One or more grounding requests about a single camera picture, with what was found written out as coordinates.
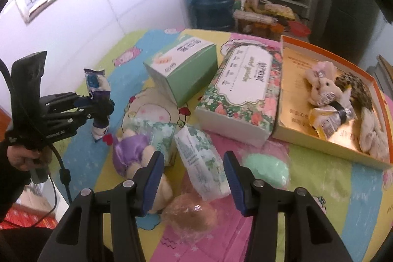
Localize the orange gold cardboard box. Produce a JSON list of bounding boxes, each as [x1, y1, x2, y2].
[[272, 35, 393, 171]]

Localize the green white carton box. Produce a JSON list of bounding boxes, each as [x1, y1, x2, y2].
[[143, 41, 219, 108]]

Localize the red plastic basket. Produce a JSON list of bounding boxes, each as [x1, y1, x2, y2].
[[286, 19, 312, 37]]

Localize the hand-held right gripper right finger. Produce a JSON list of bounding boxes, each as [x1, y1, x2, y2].
[[223, 151, 355, 262]]

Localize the small yellow white packet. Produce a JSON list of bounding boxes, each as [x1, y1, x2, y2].
[[308, 105, 357, 140]]

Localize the leopard print scrunchie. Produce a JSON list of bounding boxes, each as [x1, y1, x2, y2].
[[334, 72, 377, 128]]

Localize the purple dress plush doll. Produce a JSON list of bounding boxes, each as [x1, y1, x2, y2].
[[111, 129, 173, 214]]

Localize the mint green puff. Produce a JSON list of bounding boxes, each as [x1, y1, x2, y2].
[[242, 152, 291, 189]]

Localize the floral tissue box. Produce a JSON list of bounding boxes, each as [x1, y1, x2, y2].
[[195, 37, 283, 148]]

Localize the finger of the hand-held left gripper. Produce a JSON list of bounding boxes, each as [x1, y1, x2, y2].
[[46, 99, 115, 131], [39, 91, 93, 111]]

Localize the beige puff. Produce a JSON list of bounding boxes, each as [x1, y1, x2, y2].
[[162, 192, 219, 242]]

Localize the floral pocket tissue pack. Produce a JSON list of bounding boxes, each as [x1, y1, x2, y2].
[[134, 120, 178, 165]]

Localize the small blue white packet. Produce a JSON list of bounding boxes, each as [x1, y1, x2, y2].
[[84, 68, 112, 143]]

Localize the pack of noodles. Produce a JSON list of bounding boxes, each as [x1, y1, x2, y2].
[[233, 10, 277, 24]]

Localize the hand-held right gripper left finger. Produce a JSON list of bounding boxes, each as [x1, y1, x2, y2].
[[40, 151, 165, 262]]

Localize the row of orange sauce jars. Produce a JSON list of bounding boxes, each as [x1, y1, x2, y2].
[[237, 19, 283, 39]]

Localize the bagged egg tray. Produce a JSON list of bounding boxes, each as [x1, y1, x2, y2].
[[263, 2, 296, 19]]

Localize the person's left hand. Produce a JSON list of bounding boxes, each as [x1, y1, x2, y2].
[[5, 144, 53, 172]]

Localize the white green tissue packet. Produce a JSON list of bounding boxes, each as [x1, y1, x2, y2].
[[174, 123, 231, 200]]

